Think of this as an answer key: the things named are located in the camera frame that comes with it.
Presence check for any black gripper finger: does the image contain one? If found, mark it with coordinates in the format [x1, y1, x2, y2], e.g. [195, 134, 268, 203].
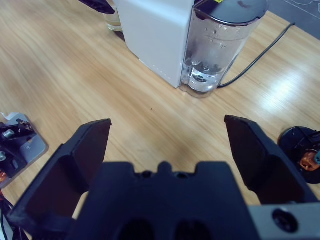
[224, 114, 320, 206]
[7, 118, 113, 240]
[77, 0, 116, 15]

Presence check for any clear drinking glass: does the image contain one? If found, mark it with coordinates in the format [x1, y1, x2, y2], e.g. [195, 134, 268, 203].
[104, 12, 123, 32]

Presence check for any white capsule coffee machine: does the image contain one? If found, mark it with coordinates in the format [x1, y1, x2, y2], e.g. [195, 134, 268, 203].
[112, 0, 196, 89]

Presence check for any orange coffee capsule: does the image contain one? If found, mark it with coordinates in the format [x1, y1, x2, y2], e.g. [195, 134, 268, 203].
[299, 151, 316, 173]

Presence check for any black capsule holder with rods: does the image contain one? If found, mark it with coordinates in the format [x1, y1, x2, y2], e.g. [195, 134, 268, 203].
[278, 126, 320, 185]

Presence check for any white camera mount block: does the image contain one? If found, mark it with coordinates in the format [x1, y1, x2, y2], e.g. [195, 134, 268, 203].
[0, 112, 50, 190]

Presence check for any thin black cable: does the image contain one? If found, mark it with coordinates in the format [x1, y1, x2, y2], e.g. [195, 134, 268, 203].
[0, 189, 16, 240]

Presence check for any black machine power cable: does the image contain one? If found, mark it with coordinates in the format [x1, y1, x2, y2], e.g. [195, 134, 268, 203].
[217, 22, 296, 89]

